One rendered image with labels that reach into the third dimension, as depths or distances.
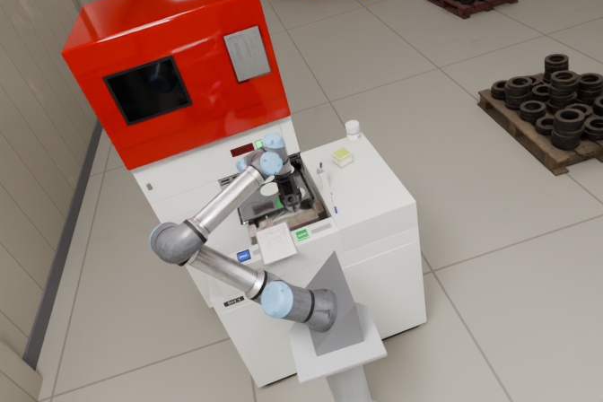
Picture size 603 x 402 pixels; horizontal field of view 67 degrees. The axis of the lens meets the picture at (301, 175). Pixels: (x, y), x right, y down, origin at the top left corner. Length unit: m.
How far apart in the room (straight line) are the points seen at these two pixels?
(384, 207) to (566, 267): 1.41
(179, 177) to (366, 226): 0.97
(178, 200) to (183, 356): 1.02
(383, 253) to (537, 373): 1.00
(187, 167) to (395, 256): 1.09
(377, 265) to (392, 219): 0.26
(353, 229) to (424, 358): 0.97
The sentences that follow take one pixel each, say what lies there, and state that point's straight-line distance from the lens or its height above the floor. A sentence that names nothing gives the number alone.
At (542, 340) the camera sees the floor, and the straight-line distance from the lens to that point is 2.77.
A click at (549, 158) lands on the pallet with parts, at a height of 0.10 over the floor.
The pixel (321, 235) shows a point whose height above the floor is 0.96.
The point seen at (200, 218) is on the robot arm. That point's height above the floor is 1.44.
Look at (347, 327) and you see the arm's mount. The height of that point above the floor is 0.93.
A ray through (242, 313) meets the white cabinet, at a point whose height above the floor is 0.68.
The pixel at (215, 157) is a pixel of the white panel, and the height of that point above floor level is 1.11.
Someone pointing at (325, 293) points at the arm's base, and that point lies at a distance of 1.65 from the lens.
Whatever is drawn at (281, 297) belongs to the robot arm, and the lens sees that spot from 1.55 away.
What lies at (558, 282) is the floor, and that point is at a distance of 3.00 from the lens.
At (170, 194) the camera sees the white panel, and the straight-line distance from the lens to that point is 2.42.
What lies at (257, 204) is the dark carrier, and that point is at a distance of 2.27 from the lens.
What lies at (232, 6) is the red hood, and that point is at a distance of 2.00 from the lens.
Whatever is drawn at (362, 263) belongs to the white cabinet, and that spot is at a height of 0.72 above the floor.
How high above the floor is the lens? 2.31
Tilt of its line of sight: 37 degrees down
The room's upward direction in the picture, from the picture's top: 16 degrees counter-clockwise
